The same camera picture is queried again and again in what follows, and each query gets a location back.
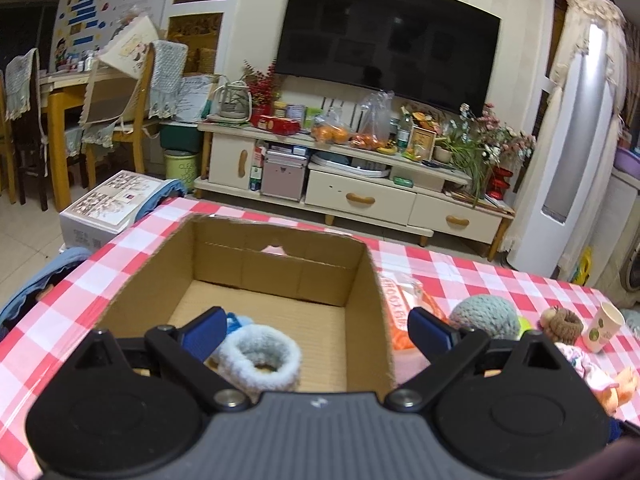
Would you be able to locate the white standing air conditioner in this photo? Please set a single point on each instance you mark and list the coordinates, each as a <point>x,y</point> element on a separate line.
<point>566,180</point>

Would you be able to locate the brown cardboard box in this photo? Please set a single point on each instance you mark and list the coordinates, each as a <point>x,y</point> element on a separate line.
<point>320,289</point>

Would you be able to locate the clear plastic bag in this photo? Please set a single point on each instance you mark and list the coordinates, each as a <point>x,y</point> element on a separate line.
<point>376,109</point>

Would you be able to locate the knitted-dress baby doll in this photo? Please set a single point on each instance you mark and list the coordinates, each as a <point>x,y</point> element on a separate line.
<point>611,392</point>

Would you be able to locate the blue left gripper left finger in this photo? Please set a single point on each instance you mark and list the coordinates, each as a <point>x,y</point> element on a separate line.
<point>203,335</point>

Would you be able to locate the potted flower plant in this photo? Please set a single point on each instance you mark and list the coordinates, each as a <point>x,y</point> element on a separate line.
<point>481,143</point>

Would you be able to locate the purple plastic basin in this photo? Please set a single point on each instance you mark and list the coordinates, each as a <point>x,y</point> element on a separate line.
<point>627,162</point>

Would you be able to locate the yellow-green cloth pad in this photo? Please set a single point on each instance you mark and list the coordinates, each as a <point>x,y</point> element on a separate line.
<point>523,326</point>

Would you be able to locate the white printed carton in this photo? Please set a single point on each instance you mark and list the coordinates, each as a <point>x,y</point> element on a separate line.
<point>106,210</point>

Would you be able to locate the light blue fluffy plush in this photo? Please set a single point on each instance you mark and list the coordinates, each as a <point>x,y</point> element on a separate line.
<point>257,358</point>

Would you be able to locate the red white checkered tablecloth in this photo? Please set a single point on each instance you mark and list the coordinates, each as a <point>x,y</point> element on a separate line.
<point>44,338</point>

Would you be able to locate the white paper cup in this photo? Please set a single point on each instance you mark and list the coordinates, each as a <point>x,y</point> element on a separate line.
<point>605,324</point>

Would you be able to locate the wooden dining chair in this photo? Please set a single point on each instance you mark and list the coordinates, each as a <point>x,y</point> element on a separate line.
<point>131,88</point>

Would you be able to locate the green waste bin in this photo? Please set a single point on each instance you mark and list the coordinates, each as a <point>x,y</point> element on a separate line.
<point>182,165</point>

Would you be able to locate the orange tissue pack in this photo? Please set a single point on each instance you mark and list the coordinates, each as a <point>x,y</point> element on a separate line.
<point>402,293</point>

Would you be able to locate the red gift box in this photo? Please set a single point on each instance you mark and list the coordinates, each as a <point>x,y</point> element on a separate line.
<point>281,126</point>

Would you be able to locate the black flat television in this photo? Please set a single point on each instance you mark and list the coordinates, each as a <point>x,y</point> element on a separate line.
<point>436,52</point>

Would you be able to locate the bag of oranges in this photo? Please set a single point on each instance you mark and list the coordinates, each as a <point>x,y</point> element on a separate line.
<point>327,133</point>

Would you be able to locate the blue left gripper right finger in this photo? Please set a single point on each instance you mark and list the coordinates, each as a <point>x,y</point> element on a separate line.
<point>430,335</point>

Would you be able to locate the cream TV cabinet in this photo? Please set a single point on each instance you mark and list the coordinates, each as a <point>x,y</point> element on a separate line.
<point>412,198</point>

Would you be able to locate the wooden photo frame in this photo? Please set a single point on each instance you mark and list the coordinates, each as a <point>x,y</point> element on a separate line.
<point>421,144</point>

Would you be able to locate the pink storage box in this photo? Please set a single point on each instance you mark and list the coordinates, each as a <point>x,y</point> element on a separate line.
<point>284,175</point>

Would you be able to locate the grey-green knitted hat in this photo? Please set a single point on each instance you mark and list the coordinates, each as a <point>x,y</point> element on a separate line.
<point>493,314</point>

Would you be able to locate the red vase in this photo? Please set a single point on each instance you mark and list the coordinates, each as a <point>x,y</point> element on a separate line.
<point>498,182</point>

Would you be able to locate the brown fuzzy scrunchie toy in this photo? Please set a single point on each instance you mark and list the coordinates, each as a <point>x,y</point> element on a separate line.
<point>561,325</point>

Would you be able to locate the silver washing machine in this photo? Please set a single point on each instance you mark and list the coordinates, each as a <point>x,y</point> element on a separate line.
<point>629,273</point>

